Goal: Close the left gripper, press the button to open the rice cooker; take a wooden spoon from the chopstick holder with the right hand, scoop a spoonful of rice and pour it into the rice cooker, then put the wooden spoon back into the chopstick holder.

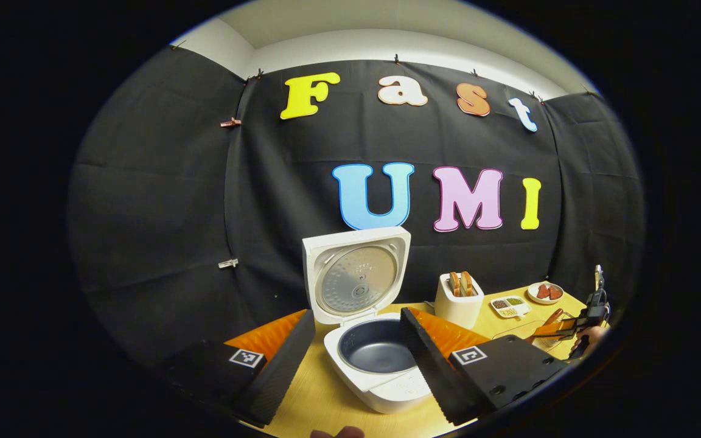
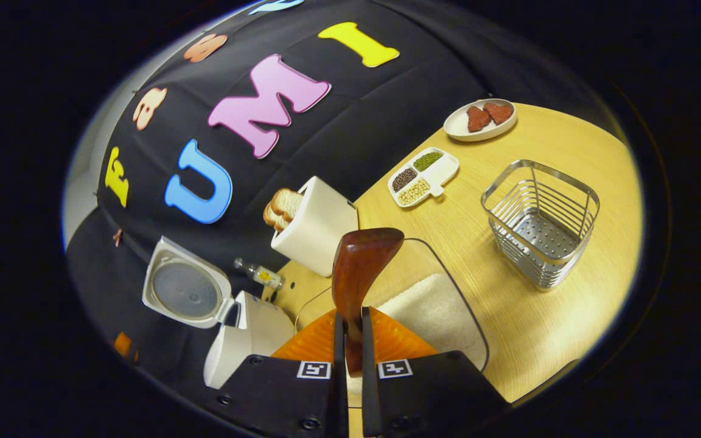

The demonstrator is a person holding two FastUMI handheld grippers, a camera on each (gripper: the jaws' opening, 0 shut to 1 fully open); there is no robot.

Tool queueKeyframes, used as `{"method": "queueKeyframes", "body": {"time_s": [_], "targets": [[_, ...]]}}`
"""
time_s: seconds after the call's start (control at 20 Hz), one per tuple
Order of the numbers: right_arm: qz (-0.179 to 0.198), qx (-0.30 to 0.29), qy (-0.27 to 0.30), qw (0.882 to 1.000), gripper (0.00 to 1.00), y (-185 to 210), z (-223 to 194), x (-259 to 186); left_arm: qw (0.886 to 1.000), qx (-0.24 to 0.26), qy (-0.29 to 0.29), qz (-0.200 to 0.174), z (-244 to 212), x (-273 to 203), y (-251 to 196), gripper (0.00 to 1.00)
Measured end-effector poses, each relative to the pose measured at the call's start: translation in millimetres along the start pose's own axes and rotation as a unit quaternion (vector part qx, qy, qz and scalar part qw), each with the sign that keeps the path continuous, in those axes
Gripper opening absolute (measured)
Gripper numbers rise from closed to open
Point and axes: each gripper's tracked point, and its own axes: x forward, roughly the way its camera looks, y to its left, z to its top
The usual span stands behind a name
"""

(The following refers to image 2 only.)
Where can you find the brown wooden spoon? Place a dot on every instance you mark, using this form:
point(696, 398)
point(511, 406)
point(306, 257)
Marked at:
point(359, 267)

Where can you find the white rice cooker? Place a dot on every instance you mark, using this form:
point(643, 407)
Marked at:
point(253, 328)

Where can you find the small glass bottle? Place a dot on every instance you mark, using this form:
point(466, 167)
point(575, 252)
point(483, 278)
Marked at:
point(262, 275)

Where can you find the toasted bread slice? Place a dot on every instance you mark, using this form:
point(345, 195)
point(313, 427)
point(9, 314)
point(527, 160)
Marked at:
point(288, 204)
point(274, 219)

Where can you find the copper cloth clip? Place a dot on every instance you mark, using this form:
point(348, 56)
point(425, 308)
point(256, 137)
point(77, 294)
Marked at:
point(117, 237)

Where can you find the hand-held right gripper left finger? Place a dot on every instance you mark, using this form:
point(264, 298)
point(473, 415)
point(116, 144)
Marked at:
point(340, 401)

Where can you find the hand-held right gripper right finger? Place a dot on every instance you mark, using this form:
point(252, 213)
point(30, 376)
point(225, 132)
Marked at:
point(369, 401)

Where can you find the white divided bean dish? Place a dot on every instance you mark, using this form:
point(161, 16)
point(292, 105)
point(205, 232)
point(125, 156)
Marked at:
point(445, 170)

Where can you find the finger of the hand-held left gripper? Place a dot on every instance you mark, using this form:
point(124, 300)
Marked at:
point(122, 344)

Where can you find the red heart-shaped meat slice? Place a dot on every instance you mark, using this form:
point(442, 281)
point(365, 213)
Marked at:
point(478, 118)
point(499, 112)

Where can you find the black backdrop cloth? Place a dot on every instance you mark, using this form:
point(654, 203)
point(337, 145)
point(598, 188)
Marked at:
point(387, 121)

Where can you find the white round plate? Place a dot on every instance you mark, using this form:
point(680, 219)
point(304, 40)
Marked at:
point(457, 126)

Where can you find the white toaster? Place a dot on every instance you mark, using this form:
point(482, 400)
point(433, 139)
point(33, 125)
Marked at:
point(317, 231)

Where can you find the clear box of rice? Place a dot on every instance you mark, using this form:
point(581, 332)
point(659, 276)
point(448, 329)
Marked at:
point(435, 310)

